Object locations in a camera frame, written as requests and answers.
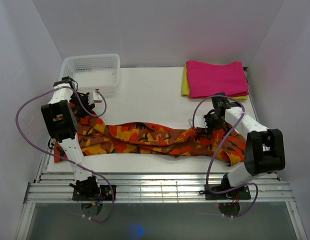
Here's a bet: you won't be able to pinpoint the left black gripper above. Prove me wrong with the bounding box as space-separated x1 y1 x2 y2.
69 92 95 116

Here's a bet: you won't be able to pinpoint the orange camouflage trousers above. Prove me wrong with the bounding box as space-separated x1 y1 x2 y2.
53 113 247 167

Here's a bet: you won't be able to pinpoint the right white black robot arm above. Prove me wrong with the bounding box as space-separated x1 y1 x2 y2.
205 93 286 199

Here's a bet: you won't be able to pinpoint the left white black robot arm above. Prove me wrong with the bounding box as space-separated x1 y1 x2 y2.
41 76 101 200

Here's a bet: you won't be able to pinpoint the pink folded towel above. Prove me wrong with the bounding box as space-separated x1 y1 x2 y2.
185 60 249 99

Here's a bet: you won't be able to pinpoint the yellow folded towel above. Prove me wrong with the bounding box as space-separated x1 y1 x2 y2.
181 65 248 101

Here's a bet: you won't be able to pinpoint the white perforated plastic basket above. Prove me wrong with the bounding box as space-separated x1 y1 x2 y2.
59 54 121 94

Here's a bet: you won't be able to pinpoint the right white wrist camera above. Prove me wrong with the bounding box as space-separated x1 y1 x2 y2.
188 115 208 129

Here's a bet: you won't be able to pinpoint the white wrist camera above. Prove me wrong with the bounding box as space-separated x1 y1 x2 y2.
87 89 103 105
188 115 208 129

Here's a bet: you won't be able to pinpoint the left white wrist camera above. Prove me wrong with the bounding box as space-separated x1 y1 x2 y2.
87 89 103 105

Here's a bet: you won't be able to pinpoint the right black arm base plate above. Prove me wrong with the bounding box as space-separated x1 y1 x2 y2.
199 184 251 201

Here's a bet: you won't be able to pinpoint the aluminium rail frame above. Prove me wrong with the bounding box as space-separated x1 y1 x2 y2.
16 92 308 240

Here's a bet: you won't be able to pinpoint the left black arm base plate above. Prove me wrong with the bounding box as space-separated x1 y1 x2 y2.
71 184 117 201

